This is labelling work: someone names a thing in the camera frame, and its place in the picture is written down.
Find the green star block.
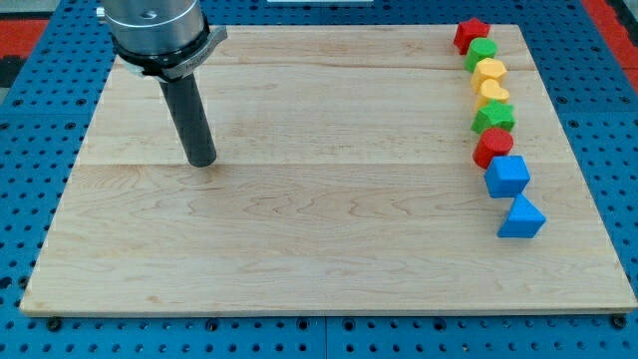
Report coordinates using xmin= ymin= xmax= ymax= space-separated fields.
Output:
xmin=471 ymin=100 xmax=516 ymax=135

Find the red star block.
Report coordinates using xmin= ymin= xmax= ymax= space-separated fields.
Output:
xmin=453 ymin=17 xmax=490 ymax=55

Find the wooden board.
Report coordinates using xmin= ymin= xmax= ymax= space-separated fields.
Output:
xmin=21 ymin=25 xmax=637 ymax=317

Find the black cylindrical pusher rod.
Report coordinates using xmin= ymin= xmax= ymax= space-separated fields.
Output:
xmin=160 ymin=74 xmax=216 ymax=168

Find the red cylinder block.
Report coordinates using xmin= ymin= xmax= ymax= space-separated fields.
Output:
xmin=473 ymin=127 xmax=514 ymax=170

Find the blue cube block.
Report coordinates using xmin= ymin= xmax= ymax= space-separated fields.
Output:
xmin=483 ymin=156 xmax=531 ymax=198

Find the yellow heart block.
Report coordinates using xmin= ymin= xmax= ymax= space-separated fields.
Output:
xmin=475 ymin=79 xmax=510 ymax=110

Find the yellow hexagon block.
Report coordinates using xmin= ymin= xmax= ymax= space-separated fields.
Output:
xmin=471 ymin=58 xmax=507 ymax=93

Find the green cylinder block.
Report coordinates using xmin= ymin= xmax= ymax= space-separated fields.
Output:
xmin=464 ymin=37 xmax=497 ymax=72

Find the blue triangle block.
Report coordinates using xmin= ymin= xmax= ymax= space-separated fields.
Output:
xmin=496 ymin=193 xmax=546 ymax=238

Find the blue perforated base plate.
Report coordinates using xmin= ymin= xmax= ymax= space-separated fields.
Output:
xmin=1 ymin=0 xmax=637 ymax=358

